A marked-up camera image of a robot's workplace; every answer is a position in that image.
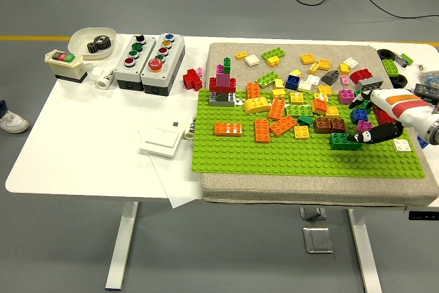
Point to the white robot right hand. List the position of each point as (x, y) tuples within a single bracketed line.
[(401, 107)]

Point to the dark green long brick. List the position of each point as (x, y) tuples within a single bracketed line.
[(339, 142)]

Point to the blue square brick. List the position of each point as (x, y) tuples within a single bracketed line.
[(359, 117), (292, 83)]

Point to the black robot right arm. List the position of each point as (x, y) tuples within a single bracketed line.
[(433, 135)]

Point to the dark green tall brick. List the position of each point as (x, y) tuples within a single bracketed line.
[(366, 105)]

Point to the grey long brick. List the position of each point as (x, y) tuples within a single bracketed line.
[(370, 84)]

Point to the magenta square brick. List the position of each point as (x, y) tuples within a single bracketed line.
[(345, 96), (364, 126)]

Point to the red arch brick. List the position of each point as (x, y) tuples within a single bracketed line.
[(360, 76)]

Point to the small pink brick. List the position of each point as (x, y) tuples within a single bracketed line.
[(199, 72), (345, 79)]

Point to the dark grey slope brick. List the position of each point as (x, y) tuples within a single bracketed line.
[(223, 97), (330, 78)]

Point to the orange and yellow brick stack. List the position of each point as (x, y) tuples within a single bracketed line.
[(319, 106)]

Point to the small clear yellow brick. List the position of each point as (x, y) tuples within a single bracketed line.
[(313, 69)]

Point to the dark green slope brick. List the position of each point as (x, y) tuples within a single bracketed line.
[(305, 119)]

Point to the lime long brick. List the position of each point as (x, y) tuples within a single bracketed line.
[(267, 79), (274, 52), (298, 110)]

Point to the small yellow slope brick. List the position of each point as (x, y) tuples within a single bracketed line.
[(296, 73)]

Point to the orange long brick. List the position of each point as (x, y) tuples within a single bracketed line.
[(283, 125), (262, 131), (277, 109), (228, 129), (253, 90)]

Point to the yellow arch brick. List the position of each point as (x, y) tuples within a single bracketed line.
[(255, 106)]

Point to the green studded baseplate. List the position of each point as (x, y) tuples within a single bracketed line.
[(233, 155)]

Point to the green narrow brick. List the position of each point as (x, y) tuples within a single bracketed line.
[(227, 64)]

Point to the magenta narrow brick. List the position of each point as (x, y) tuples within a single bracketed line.
[(219, 69)]

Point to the light grey base brick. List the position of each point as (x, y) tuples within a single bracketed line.
[(214, 102)]

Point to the wide red brick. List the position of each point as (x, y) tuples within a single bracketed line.
[(213, 85)]

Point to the red cross-shaped brick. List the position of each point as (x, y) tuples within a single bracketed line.
[(190, 80)]

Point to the black display device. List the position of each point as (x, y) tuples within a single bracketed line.
[(427, 91)]

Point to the white square plate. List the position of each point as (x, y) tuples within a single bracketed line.
[(350, 62), (304, 86), (313, 79), (402, 145), (252, 60)]

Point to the clear plastic bag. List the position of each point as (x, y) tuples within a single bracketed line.
[(430, 77)]

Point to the yellow square plate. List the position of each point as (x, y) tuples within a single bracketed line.
[(308, 58), (325, 90)]

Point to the clear yellow plate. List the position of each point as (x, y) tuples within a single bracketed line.
[(320, 97)]

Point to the black table control panel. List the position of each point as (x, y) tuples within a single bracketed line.
[(423, 215)]

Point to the small metal floor plate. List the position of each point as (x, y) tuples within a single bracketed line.
[(313, 214)]

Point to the white table leg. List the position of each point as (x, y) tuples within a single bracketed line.
[(368, 265), (118, 255)]

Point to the small yellow plate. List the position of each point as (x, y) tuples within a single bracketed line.
[(241, 55)]

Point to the grey-brown mat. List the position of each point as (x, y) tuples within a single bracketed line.
[(223, 49)]

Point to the white printed cylinder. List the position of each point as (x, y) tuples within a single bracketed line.
[(190, 128)]

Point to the grey emergency stop box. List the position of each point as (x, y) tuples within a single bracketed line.
[(171, 66)]

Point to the white paper sheet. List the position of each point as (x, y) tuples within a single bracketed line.
[(178, 183)]

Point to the grey four-button box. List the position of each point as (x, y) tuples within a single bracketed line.
[(123, 73)]

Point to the white pipe fitting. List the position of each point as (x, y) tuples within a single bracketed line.
[(106, 77)]

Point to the black gear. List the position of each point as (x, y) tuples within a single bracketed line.
[(103, 42), (93, 47)]

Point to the white bowl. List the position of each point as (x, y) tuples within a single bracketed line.
[(77, 40)]

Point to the person's foot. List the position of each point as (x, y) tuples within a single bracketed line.
[(13, 123)]

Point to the white wall switch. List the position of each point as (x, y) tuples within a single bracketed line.
[(159, 142)]

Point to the cream red-green switch box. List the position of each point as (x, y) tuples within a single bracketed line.
[(68, 70)]

